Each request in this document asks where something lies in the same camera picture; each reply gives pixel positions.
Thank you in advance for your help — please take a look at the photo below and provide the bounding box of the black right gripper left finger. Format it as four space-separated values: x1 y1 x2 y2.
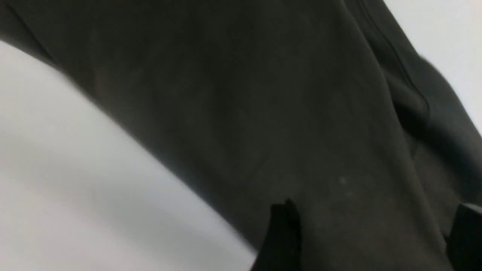
251 199 302 271

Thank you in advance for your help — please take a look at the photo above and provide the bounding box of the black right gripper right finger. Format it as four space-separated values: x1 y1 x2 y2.
446 204 482 271

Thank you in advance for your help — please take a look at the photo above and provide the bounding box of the gray long-sleeved shirt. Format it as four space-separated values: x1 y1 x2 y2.
1 0 481 271

